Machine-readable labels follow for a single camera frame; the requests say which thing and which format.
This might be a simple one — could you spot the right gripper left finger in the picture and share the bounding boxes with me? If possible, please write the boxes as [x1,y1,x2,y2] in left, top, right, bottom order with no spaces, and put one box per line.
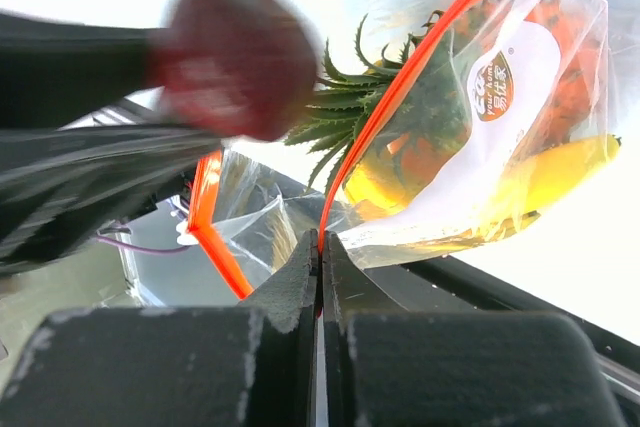
[1,230,320,426]

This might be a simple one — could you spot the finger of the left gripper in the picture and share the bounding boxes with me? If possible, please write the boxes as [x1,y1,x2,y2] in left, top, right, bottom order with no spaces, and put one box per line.
[1,12,166,129]
[1,124,222,267]

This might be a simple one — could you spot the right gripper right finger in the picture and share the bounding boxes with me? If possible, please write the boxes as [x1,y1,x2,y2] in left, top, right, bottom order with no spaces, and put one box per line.
[322,233,625,426]

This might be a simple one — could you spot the dark fake food piece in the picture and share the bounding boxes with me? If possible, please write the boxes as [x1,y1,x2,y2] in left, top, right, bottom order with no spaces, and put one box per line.
[154,0,317,141]

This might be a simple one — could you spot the clear zip top bag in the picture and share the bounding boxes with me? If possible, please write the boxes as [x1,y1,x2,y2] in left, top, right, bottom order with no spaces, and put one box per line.
[187,0,626,301]

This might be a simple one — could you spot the orange fake pineapple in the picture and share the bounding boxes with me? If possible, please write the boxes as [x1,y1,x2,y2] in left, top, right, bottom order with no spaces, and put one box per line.
[284,0,601,185]

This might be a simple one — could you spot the yellow fake banana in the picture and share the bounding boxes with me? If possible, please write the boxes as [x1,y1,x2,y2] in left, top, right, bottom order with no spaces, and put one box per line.
[344,134,621,252]

